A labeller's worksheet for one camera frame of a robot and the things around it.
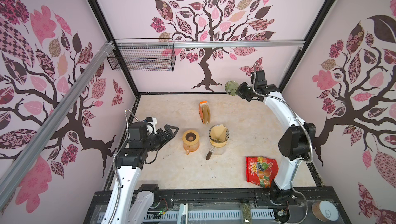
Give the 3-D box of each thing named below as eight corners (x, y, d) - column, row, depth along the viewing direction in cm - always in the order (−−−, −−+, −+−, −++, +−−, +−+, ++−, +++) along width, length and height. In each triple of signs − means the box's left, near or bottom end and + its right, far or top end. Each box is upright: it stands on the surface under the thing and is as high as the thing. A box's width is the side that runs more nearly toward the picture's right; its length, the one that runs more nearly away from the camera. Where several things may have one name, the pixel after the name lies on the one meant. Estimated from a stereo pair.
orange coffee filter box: (202, 125, 103) (202, 116, 95) (198, 110, 111) (198, 101, 103) (211, 123, 104) (212, 114, 96) (206, 109, 112) (207, 100, 104)
